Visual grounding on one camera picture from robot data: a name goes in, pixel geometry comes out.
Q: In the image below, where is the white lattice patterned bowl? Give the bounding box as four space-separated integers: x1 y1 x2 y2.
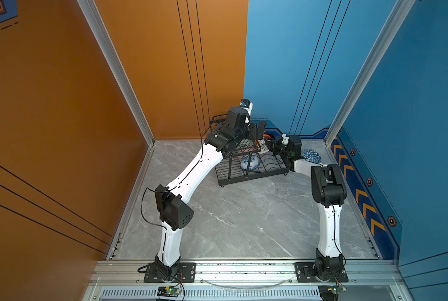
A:
259 139 269 154

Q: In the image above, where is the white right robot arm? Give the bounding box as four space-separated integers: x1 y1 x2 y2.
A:
266 134 349 282

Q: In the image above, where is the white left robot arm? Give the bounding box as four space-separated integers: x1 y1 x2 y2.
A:
137 100 265 282

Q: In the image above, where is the dark blue patterned bowl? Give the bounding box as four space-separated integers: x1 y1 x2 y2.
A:
301 149 322 164

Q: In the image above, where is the green circuit board left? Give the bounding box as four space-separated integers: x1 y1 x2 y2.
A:
156 286 184 300

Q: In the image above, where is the circuit board right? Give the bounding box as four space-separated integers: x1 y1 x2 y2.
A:
318 286 348 301

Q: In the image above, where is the black wire dish rack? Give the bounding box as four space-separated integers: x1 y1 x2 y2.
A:
215 119 289 188

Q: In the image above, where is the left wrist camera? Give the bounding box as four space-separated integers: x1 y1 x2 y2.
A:
240 99 253 123

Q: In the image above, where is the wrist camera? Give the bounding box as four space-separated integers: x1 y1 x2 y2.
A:
240 99 253 123
281 134 289 145

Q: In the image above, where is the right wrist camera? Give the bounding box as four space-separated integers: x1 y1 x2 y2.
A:
281 134 289 145

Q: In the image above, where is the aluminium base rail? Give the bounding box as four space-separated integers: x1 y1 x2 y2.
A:
83 259 413 300

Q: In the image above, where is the aluminium corner post left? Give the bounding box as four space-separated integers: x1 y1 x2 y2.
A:
77 0 155 147

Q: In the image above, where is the aluminium corner post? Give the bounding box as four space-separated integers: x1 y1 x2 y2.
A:
324 0 415 146
77 0 155 147

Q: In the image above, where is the aluminium corner post right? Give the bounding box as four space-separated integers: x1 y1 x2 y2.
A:
324 0 415 146

